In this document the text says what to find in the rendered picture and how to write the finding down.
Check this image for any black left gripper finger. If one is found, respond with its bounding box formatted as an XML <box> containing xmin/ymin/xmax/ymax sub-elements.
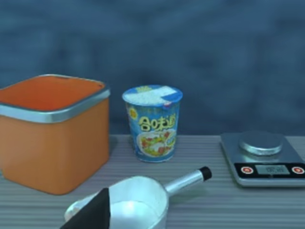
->
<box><xmin>59</xmin><ymin>187</ymin><xmax>112</xmax><ymax>229</ymax></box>

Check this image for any orange bin with metal rim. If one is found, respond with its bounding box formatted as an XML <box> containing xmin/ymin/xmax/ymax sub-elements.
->
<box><xmin>0</xmin><ymin>74</ymin><xmax>111</xmax><ymax>196</ymax></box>

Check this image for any blue instant noodle cup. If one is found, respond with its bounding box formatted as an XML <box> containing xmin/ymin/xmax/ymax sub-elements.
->
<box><xmin>122</xmin><ymin>84</ymin><xmax>184</xmax><ymax>163</ymax></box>

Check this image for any silver digital kitchen scale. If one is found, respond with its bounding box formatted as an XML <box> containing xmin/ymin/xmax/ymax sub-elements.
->
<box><xmin>220</xmin><ymin>130</ymin><xmax>305</xmax><ymax>188</ymax></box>

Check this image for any metal kitchen pot with handle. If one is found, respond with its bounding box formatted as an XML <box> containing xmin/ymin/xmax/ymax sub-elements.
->
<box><xmin>64</xmin><ymin>166</ymin><xmax>213</xmax><ymax>229</ymax></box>

